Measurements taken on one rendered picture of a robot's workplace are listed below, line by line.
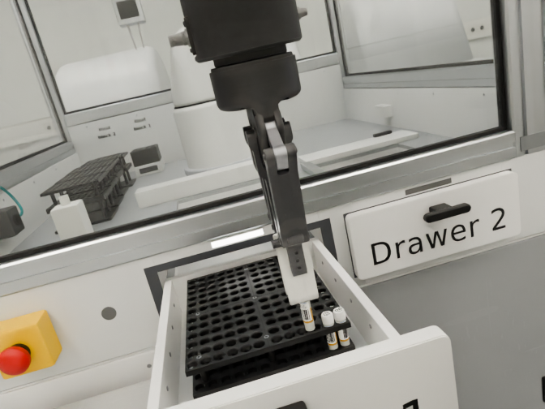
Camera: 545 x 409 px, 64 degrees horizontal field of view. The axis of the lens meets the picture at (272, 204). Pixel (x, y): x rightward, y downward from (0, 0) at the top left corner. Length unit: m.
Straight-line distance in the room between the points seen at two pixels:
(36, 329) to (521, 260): 0.78
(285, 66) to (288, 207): 0.11
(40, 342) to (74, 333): 0.06
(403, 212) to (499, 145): 0.19
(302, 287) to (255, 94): 0.20
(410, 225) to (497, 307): 0.26
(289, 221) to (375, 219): 0.34
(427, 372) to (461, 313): 0.46
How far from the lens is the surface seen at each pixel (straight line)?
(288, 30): 0.36
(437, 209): 0.71
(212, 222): 0.66
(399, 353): 0.39
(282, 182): 0.36
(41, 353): 0.72
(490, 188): 0.78
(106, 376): 0.78
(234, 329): 0.52
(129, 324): 0.73
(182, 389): 0.57
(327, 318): 0.47
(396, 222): 0.71
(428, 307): 0.82
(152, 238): 0.67
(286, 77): 0.37
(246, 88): 0.36
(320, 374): 0.38
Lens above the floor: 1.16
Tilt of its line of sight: 17 degrees down
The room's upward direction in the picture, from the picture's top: 13 degrees counter-clockwise
